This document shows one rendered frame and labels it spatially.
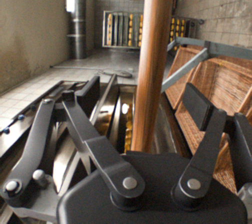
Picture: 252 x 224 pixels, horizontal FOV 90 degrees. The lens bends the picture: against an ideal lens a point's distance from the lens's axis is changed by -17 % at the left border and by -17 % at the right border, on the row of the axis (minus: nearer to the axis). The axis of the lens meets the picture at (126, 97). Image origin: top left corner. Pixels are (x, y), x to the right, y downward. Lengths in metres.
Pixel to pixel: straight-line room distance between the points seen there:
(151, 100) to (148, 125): 0.03
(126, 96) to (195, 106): 1.65
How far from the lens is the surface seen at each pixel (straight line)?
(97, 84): 0.19
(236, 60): 1.07
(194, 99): 0.18
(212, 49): 0.60
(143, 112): 0.19
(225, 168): 0.83
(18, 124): 1.26
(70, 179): 0.57
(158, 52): 0.16
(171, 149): 0.90
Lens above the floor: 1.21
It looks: 2 degrees up
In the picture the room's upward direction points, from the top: 86 degrees counter-clockwise
